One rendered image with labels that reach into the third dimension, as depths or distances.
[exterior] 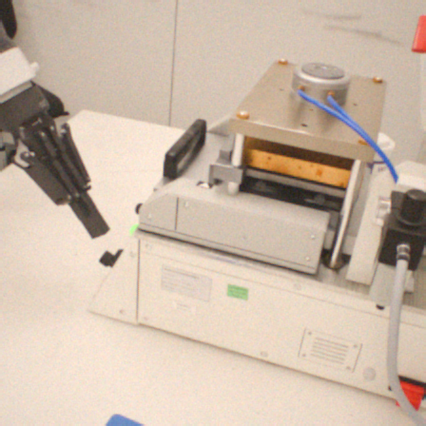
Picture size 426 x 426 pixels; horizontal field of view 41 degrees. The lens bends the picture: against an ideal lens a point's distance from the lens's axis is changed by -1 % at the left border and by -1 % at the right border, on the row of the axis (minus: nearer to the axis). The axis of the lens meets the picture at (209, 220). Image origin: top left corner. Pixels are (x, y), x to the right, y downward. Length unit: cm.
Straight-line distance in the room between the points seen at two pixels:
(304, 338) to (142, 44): 183
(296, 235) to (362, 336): 17
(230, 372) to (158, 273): 18
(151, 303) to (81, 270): 20
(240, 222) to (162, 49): 175
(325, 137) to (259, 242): 16
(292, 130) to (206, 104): 176
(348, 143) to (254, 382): 37
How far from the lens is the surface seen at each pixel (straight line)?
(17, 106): 83
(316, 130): 71
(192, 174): 86
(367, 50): 228
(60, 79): 268
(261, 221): 73
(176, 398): 82
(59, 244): 108
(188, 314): 85
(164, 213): 77
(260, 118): 72
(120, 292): 88
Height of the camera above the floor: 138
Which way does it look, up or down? 33 degrees down
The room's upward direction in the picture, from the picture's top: 6 degrees clockwise
